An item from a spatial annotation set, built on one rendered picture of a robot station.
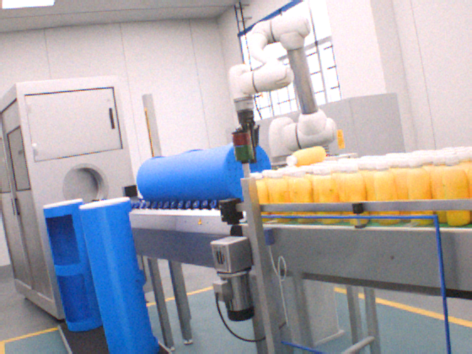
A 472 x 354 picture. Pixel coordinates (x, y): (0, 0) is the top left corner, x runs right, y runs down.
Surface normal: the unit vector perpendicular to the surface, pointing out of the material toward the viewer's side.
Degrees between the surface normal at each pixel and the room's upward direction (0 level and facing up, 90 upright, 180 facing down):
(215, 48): 90
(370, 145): 90
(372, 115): 90
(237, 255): 90
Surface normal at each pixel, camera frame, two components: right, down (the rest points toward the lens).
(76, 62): 0.44, -0.02
